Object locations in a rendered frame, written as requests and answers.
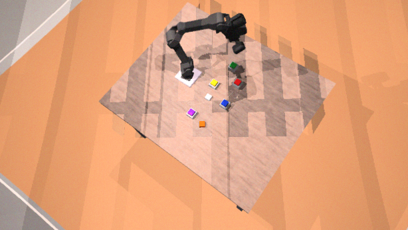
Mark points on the yellow button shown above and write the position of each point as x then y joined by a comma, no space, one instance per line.
214,84

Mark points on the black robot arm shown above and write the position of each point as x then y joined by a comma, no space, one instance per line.
214,22

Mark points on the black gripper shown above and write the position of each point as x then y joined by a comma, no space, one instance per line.
239,46

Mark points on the purple button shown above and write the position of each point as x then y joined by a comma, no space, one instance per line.
191,113

